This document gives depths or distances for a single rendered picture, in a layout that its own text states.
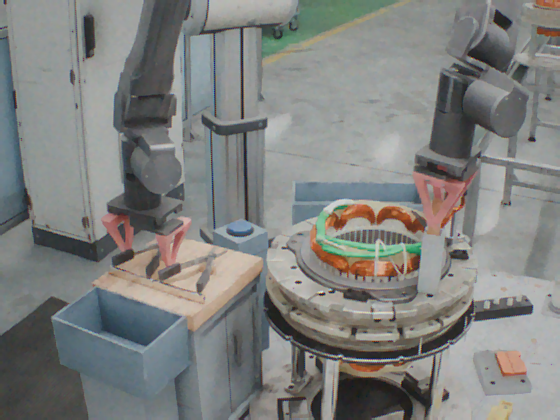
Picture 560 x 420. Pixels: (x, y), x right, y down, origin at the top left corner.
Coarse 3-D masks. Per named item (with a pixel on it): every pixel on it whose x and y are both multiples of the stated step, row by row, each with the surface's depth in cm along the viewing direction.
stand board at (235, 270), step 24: (192, 240) 124; (144, 264) 116; (216, 264) 116; (240, 264) 117; (120, 288) 109; (144, 288) 109; (192, 288) 110; (216, 288) 110; (240, 288) 114; (192, 312) 104
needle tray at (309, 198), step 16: (304, 192) 147; (320, 192) 147; (336, 192) 147; (352, 192) 147; (368, 192) 147; (384, 192) 147; (400, 192) 147; (416, 192) 147; (304, 208) 137; (320, 208) 137; (416, 208) 137
